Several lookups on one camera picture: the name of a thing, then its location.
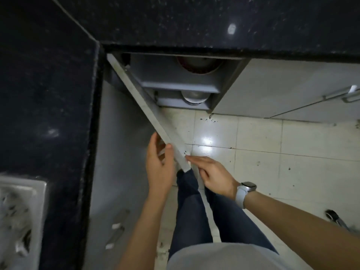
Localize person's left hand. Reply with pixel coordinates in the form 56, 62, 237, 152
146, 132, 176, 195

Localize person's right hand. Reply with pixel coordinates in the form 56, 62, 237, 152
185, 155, 240, 200

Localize person's right forearm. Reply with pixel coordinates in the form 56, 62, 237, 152
244, 190, 360, 270

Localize person's left forearm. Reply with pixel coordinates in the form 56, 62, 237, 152
116, 191, 175, 270

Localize blue jeans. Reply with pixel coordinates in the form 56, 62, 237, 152
168, 169, 279, 257

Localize white band smartwatch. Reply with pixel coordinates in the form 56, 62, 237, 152
235, 181, 257, 209

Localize grey corner cabinet door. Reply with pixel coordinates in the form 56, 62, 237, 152
83, 80, 169, 270

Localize steel round vessel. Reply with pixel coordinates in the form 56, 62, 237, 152
181, 91, 210, 105

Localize grey cabinet shelf unit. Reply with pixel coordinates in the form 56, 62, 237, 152
121, 53, 250, 111

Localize red round vessel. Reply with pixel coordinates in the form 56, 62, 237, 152
176, 55, 226, 75

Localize grey shirt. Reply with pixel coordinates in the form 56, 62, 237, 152
167, 243, 305, 270

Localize closed grey cabinet door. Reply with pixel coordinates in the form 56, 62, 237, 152
211, 59, 360, 123

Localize black object on floor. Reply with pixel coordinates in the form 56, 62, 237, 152
325, 210, 351, 231

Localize white plastic tray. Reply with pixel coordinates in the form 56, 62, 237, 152
0, 175, 48, 270

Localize silver corner cabinet handle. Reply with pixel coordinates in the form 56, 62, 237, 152
105, 209, 130, 250

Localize silver cabinet door handle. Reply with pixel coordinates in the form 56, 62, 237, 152
323, 85, 360, 103

